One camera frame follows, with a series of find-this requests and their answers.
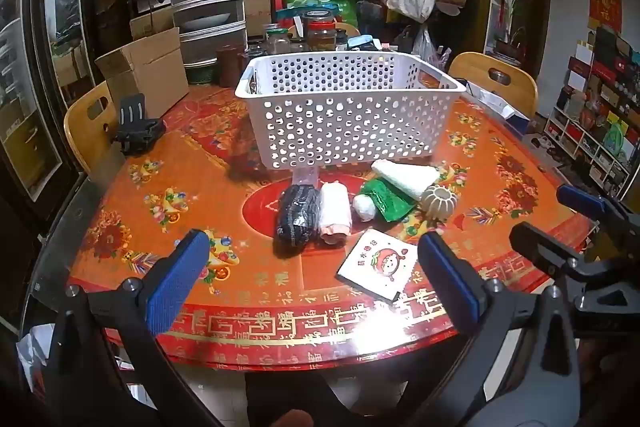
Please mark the white towel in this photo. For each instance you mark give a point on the white towel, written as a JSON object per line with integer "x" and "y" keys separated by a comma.
{"x": 405, "y": 177}

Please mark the black cloth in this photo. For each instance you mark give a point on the black cloth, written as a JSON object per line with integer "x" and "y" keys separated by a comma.
{"x": 297, "y": 219}

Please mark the shelf of gift boxes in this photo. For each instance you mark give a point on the shelf of gift boxes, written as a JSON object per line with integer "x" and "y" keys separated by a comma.
{"x": 600, "y": 107}

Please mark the white cartoon tomato sachet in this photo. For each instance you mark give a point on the white cartoon tomato sachet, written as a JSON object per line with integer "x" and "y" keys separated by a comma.
{"x": 380, "y": 264}

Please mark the white plastic bag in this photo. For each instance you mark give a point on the white plastic bag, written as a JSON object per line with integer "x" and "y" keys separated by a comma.
{"x": 425, "y": 46}

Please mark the dark glass cabinet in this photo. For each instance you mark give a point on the dark glass cabinet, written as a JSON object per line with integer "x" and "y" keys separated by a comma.
{"x": 35, "y": 57}

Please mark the red printed tablecloth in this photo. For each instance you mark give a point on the red printed tablecloth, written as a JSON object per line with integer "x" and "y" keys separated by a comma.
{"x": 200, "y": 187}

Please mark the small cardboard box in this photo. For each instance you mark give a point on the small cardboard box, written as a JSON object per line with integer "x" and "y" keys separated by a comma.
{"x": 257, "y": 14}

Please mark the black clamp mount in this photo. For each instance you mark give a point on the black clamp mount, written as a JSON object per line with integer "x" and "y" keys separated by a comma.
{"x": 137, "y": 132}

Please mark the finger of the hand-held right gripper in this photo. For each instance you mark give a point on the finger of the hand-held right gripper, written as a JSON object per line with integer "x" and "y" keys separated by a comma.
{"x": 542, "y": 247}
{"x": 580, "y": 200}

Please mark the white and pink cloth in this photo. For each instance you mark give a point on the white and pink cloth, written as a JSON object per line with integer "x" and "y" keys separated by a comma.
{"x": 334, "y": 212}

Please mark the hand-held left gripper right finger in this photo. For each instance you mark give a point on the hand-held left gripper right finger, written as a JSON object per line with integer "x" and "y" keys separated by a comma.
{"x": 447, "y": 279}

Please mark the wooden chair with slot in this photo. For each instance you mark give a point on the wooden chair with slot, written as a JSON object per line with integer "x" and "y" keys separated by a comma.
{"x": 520, "y": 79}
{"x": 82, "y": 132}

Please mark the open cardboard box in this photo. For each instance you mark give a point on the open cardboard box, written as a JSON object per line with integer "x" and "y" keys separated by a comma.
{"x": 145, "y": 77}

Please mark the white perforated plastic basket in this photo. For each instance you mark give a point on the white perforated plastic basket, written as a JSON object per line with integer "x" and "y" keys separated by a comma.
{"x": 350, "y": 122}

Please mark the green foil packet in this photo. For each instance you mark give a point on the green foil packet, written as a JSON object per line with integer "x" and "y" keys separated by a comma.
{"x": 392, "y": 203}

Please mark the grey ribbed round sponge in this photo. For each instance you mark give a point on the grey ribbed round sponge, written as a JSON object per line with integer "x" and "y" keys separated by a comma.
{"x": 439, "y": 203}

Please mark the brown canister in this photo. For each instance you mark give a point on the brown canister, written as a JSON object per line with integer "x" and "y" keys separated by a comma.
{"x": 230, "y": 67}

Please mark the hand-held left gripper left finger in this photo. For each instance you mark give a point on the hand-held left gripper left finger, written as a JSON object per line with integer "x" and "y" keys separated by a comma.
{"x": 177, "y": 279}

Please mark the white papers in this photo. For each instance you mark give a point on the white papers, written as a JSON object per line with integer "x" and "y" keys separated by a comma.
{"x": 492, "y": 101}

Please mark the blue lidded container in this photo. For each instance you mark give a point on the blue lidded container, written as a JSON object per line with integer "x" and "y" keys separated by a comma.
{"x": 361, "y": 42}

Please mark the small white ball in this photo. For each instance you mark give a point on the small white ball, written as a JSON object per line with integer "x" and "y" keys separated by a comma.
{"x": 364, "y": 207}

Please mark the glass jar with red label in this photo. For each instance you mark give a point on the glass jar with red label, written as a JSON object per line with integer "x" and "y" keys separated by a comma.
{"x": 321, "y": 32}

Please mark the small glass jar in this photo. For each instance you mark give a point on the small glass jar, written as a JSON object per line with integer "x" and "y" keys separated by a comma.
{"x": 277, "y": 42}

